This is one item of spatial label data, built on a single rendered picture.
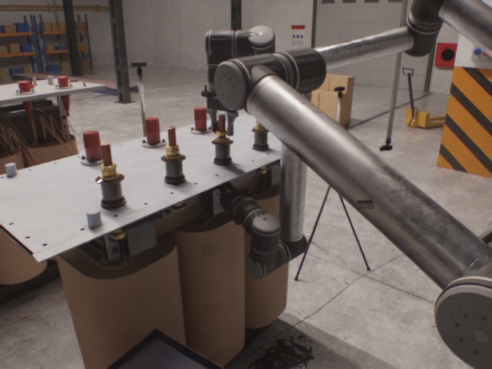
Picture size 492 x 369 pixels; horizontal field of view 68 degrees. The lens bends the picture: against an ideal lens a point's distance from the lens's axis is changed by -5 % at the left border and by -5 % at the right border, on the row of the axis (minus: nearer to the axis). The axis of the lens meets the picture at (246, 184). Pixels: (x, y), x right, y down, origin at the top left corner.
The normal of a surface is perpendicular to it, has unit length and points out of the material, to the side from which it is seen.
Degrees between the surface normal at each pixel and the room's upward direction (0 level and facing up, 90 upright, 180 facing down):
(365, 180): 57
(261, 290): 90
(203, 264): 90
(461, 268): 62
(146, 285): 90
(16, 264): 90
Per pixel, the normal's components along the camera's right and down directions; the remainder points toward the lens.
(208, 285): 0.34, 0.36
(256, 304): 0.05, 0.38
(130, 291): 0.60, 0.30
